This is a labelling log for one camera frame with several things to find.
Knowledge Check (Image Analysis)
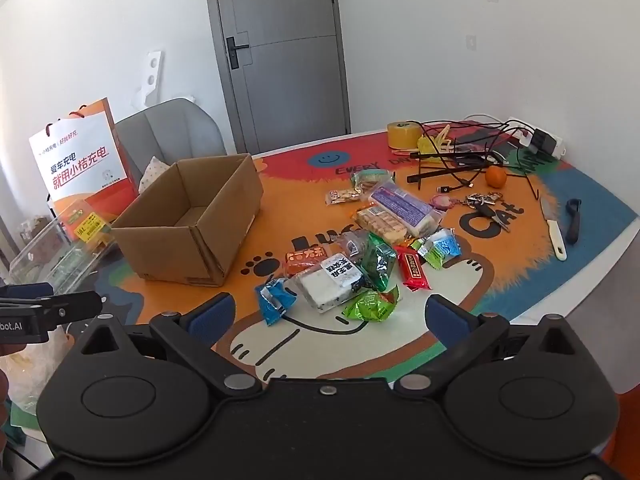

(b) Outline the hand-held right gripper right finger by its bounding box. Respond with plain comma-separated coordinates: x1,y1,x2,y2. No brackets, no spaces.
395,294,588,402

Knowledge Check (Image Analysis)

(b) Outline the thin black wire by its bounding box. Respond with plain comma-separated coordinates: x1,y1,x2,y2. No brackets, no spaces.
514,149,542,202

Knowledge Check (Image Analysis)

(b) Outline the brown cardboard box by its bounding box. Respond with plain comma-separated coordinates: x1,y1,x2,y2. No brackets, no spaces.
110,154,265,288

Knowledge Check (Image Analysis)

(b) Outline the dark flat object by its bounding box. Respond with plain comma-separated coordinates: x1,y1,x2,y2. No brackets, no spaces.
452,127,527,167

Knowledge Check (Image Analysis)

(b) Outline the black flat strap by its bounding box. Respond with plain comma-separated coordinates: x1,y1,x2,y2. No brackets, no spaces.
406,162,494,185
410,151,492,162

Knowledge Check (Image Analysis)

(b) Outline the dark green snack packet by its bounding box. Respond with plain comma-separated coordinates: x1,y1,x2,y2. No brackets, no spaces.
361,232,398,291

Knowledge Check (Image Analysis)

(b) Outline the white black labelled snack packet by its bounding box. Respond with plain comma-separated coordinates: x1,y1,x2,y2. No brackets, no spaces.
294,255,369,312

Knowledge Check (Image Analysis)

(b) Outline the purple and white snack packet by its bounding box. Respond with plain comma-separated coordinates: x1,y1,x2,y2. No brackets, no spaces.
370,183,447,237

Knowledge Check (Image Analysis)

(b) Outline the black peeler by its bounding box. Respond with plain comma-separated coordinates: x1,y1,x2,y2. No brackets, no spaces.
565,199,584,245

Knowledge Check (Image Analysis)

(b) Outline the dark brown snack packet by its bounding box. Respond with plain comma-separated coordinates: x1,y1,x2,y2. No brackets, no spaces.
339,232,372,262

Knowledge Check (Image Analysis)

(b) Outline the grey chair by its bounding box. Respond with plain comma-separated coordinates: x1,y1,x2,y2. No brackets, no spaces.
114,98,226,192

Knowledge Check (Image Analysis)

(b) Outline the bunch of keys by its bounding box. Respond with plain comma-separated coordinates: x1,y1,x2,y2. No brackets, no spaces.
460,192,512,234

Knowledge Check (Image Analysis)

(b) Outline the black door lock handle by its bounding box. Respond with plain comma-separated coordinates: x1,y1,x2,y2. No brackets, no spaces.
225,36,251,70

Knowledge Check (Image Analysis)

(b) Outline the bright green snack packet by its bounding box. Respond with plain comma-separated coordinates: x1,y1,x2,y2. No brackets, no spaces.
342,285,400,322

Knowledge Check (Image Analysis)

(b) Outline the clear plastic container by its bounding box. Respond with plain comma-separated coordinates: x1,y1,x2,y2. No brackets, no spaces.
7,199,121,295

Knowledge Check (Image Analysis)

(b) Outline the orange snack packet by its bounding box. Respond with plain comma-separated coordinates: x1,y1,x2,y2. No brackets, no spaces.
285,246,329,277

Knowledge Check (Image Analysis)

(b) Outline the green and blue snack packet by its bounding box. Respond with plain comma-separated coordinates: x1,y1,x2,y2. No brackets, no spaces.
417,228,462,270

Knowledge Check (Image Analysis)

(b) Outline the patterned cushion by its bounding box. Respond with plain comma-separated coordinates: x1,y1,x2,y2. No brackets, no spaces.
139,156,174,194

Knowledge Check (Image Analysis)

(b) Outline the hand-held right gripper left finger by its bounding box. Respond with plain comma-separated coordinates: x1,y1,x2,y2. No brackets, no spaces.
75,292,263,403

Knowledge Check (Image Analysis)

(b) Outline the grey door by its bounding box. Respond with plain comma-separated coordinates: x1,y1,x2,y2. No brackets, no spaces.
202,0,351,156

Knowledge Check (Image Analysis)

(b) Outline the yellow tape roll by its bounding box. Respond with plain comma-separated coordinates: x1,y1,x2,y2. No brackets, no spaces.
388,121,421,151

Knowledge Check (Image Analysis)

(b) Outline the orange and white paper bag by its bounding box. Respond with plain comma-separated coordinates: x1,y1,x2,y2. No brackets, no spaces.
28,97,141,222

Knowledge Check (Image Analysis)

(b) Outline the pale green snack packet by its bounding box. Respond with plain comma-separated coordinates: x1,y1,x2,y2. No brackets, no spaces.
351,170,394,194

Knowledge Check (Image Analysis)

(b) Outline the red snack packet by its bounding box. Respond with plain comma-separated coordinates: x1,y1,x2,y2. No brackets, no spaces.
396,246,431,291

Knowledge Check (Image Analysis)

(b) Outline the printed cartoon table mat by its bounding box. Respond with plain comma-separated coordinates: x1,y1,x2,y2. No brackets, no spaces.
10,127,640,428

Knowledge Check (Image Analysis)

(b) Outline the white power strip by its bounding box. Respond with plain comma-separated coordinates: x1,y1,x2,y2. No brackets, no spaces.
505,120,567,159

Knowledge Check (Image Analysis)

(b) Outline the clear cracker packet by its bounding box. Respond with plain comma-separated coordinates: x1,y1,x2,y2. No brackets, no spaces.
356,205,409,244

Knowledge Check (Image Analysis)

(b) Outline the white wall bracket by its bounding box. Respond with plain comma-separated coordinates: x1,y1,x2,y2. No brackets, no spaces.
131,51,164,109

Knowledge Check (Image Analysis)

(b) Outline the clear plastic bag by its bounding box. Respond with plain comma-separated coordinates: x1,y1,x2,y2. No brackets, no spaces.
7,327,83,414

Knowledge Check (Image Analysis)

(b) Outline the white handled knife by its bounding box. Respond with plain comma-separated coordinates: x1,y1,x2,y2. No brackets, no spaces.
540,196,569,261

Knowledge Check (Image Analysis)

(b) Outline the black usb cable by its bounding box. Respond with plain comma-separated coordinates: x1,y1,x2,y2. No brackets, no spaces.
419,120,511,195

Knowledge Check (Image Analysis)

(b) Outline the black charger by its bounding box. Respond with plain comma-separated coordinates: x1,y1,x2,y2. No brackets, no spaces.
530,128,559,155

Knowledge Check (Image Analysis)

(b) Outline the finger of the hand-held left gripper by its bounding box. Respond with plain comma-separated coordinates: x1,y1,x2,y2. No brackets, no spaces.
0,282,55,306
30,290,107,332

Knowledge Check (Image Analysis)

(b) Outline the yellow plastic bag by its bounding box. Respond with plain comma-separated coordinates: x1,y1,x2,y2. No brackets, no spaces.
417,135,442,162

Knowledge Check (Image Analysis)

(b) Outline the clear nut bar packet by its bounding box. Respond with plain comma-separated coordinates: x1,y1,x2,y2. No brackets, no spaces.
326,187,364,206

